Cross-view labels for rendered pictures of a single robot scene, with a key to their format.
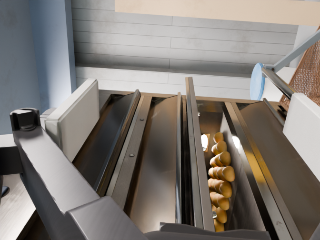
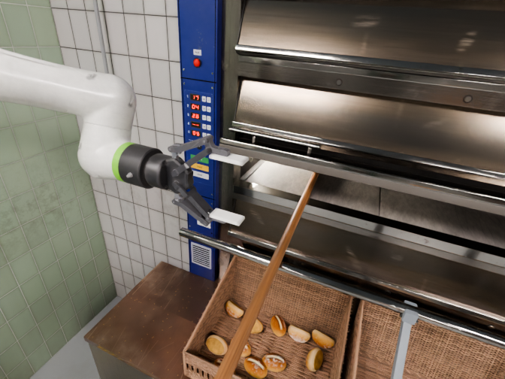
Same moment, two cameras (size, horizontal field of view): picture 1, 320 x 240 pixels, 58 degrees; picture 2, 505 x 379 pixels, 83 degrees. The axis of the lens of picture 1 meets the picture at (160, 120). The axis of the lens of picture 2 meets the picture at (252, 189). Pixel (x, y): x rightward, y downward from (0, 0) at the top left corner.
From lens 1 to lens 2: 59 cm
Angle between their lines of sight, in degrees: 87
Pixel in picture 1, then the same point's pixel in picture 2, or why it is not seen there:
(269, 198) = (461, 252)
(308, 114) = (227, 218)
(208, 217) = (401, 188)
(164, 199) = (490, 155)
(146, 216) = (471, 133)
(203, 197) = (429, 192)
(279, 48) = not seen: outside the picture
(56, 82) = not seen: outside the picture
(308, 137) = (226, 215)
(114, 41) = not seen: outside the picture
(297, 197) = (458, 274)
